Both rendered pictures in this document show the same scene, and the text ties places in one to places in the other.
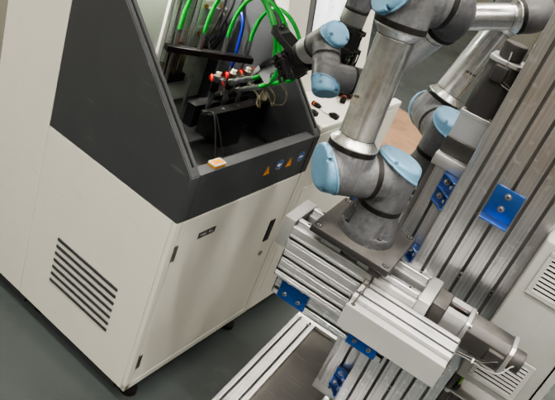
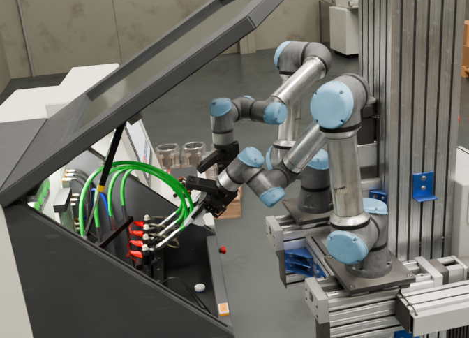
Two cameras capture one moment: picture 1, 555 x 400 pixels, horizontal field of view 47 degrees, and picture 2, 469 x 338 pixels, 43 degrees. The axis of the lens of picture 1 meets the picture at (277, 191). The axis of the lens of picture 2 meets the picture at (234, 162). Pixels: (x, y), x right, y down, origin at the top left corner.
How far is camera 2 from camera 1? 98 cm
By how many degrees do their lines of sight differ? 28
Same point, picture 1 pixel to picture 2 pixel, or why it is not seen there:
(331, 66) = (270, 180)
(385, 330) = (447, 312)
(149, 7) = not seen: hidden behind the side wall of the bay
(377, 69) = (349, 161)
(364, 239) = (383, 270)
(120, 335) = not seen: outside the picture
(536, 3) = (322, 52)
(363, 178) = (372, 234)
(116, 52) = (101, 295)
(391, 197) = (383, 231)
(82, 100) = not seen: outside the picture
